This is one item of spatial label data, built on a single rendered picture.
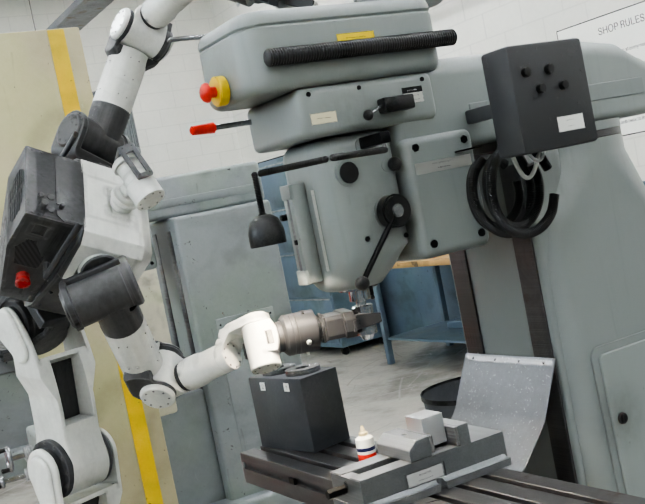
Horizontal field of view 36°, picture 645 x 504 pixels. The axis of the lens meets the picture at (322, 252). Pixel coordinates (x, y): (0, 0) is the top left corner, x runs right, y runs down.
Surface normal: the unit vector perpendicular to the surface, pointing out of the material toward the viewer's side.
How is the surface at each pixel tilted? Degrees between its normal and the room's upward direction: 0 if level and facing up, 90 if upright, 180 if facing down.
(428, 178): 90
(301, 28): 90
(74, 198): 58
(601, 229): 90
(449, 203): 90
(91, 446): 81
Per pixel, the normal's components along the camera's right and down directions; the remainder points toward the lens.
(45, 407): -0.62, 0.16
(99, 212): 0.54, -0.62
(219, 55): -0.85, 0.19
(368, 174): 0.49, -0.05
